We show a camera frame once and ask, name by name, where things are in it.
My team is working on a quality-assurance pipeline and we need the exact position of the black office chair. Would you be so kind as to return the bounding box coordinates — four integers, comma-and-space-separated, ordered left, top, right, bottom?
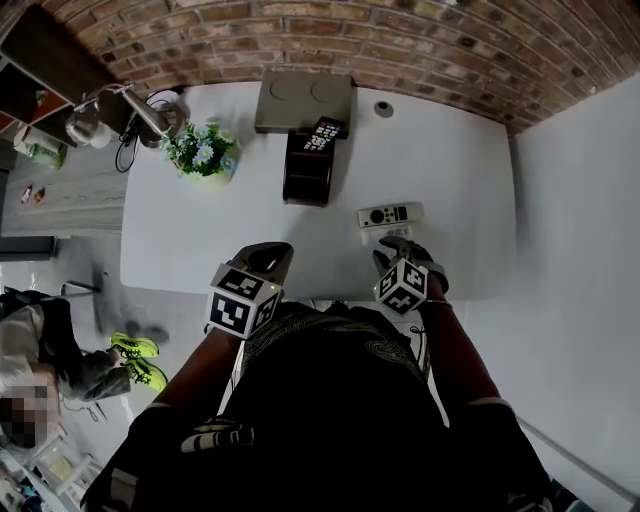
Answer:
0, 282, 101, 351

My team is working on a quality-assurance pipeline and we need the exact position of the person's left forearm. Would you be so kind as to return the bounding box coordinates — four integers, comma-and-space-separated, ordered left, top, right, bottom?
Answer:
154, 327, 246, 409

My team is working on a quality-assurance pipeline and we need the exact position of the person's right hand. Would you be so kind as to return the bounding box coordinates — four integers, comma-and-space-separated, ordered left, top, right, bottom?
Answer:
425, 263, 450, 301

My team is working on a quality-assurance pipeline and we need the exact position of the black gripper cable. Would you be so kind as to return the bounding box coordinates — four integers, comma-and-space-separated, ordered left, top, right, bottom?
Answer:
407, 324, 431, 371

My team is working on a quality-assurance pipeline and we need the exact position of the white rack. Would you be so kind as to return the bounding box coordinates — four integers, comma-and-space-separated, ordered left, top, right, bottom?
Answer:
0, 434, 96, 512

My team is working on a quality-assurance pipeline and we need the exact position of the potted flower plant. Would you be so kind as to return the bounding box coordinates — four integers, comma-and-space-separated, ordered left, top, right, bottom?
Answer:
162, 121, 240, 187

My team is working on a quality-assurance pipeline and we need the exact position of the green bottle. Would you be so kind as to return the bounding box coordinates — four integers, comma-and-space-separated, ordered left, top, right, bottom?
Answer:
24, 142, 66, 170

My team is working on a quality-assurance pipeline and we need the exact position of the silver desk lamp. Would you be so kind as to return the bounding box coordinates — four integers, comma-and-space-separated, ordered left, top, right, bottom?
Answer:
64, 83, 189, 150

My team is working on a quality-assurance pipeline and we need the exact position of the dark brown organizer box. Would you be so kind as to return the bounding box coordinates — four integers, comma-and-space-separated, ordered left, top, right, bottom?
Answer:
282, 127, 335, 209

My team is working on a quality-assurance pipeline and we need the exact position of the black remote control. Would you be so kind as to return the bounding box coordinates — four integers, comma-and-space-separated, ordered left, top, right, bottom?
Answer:
303, 115, 350, 153

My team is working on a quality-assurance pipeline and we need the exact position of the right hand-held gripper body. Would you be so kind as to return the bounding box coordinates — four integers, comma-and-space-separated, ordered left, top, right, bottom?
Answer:
373, 257, 430, 315

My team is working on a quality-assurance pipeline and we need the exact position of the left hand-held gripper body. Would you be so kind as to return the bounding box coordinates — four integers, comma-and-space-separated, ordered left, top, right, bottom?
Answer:
207, 259, 285, 341

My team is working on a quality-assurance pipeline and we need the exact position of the grey wooden desk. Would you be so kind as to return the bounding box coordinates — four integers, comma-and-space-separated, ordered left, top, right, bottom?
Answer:
0, 134, 131, 239

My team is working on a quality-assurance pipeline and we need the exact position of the light grey remote control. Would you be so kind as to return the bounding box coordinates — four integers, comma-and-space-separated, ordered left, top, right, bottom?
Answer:
357, 201, 425, 230

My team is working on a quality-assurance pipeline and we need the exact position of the grey shelf hutch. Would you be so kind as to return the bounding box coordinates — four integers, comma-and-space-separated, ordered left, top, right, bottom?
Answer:
0, 4, 121, 151

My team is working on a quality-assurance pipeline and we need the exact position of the black lamp cable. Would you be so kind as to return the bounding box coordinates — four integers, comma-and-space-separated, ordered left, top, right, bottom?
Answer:
115, 87, 186, 174

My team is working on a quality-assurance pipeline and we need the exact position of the grey wireless charger pad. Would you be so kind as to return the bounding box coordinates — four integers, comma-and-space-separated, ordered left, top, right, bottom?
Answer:
253, 69, 357, 135

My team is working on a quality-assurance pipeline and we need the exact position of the person's black clothing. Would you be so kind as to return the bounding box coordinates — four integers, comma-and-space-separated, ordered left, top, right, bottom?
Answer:
79, 299, 556, 512

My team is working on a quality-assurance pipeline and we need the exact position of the person's right forearm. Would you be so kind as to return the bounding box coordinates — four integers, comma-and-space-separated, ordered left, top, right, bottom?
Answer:
424, 299, 504, 406

